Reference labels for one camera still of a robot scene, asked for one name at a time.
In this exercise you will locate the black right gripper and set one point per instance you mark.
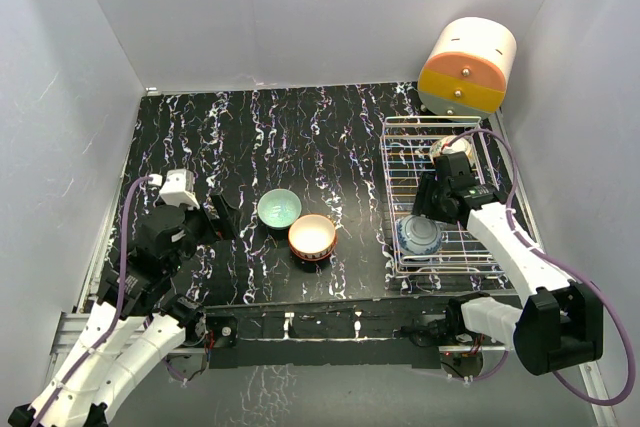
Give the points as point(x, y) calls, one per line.
point(422, 206)

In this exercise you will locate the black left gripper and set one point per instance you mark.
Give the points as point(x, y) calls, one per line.
point(226, 225)

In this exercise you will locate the floral cream bowl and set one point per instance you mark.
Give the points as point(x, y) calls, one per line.
point(447, 145)

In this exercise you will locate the blue white patterned bowl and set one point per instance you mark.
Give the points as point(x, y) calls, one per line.
point(418, 236)

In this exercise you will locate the white bowl black striped outside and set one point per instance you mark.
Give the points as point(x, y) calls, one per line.
point(312, 237)

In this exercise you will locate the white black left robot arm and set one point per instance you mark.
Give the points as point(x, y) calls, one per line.
point(132, 327)

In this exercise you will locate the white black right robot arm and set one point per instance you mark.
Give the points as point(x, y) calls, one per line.
point(559, 323)

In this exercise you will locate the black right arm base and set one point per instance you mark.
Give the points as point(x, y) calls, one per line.
point(435, 334)

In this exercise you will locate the celadon green bowl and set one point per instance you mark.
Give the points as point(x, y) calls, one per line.
point(279, 208)

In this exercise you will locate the black marble table mat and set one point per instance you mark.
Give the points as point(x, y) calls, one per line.
point(322, 143)

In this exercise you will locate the round pastel drawer cabinet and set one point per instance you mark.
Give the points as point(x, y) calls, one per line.
point(468, 69)

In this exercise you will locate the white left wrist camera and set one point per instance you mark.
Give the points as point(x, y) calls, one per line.
point(179, 189)

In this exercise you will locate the white wire dish rack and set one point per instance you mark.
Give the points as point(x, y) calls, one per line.
point(405, 144)

